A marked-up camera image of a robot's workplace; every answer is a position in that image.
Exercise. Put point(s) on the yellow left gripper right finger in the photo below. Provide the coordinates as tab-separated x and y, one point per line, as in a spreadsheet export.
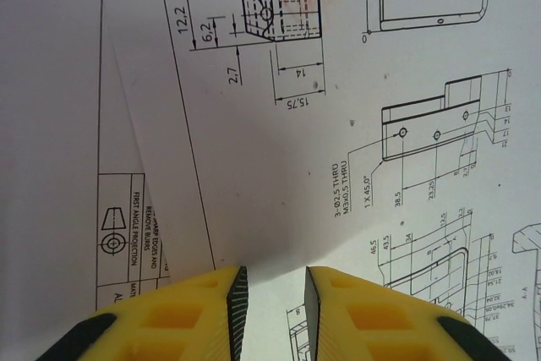
380	323

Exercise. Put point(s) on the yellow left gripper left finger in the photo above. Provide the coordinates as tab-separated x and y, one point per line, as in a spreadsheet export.
169	323

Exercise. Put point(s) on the white technical drawing sheet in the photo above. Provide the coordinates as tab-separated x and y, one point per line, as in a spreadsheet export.
63	166

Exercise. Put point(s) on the drawing sheet with red stamp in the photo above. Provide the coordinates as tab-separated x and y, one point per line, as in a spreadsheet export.
380	61

